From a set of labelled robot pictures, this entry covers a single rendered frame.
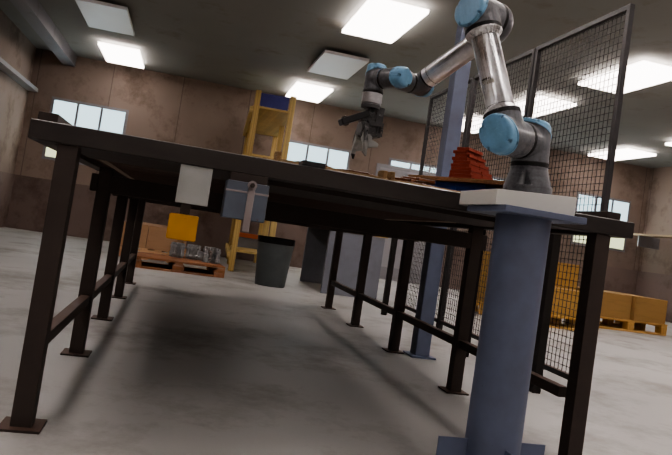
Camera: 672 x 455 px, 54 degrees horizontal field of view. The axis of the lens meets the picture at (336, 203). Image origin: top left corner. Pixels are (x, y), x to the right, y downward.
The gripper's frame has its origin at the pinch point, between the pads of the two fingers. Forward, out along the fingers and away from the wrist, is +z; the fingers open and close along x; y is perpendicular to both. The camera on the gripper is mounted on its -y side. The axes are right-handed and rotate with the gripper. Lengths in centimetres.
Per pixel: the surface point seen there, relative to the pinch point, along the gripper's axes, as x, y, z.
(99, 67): 984, -186, -199
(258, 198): -22.9, -37.0, 22.0
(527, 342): -55, 45, 52
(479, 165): 61, 81, -16
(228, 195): -22, -46, 23
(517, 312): -55, 41, 44
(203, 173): -19, -55, 17
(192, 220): -22, -56, 32
